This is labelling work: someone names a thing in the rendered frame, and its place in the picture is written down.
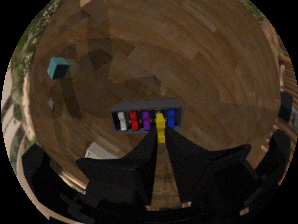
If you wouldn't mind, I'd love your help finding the small teal cube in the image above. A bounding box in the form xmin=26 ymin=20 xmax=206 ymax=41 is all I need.
xmin=47 ymin=56 xmax=71 ymax=80

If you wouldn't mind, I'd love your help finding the yellow fuse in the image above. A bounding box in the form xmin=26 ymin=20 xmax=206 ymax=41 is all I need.
xmin=156 ymin=112 xmax=165 ymax=143

